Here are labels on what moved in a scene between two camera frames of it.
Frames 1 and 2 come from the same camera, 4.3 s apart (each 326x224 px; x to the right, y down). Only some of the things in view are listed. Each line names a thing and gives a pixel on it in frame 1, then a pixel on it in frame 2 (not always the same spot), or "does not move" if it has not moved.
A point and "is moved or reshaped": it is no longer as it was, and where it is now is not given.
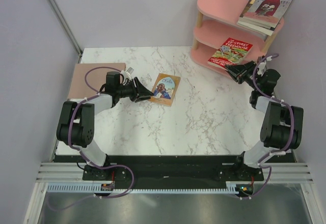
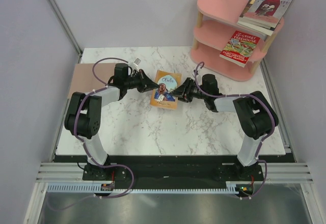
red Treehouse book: x=231 y=52 is moved or reshaped
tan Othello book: x=165 y=90 is moved or reshaped
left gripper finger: x=143 y=92 → x=148 y=83
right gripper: x=235 y=70 → x=183 y=91
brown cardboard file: x=88 y=79 does not move
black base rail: x=172 y=169 does not move
